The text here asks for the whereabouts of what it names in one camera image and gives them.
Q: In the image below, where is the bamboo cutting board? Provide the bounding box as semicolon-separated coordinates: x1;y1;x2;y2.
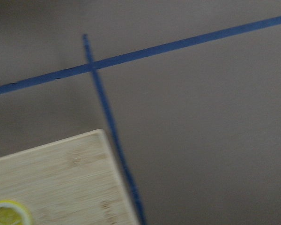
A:
0;129;139;225

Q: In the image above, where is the lemon slice far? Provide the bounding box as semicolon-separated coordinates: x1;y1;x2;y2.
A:
0;200;34;225

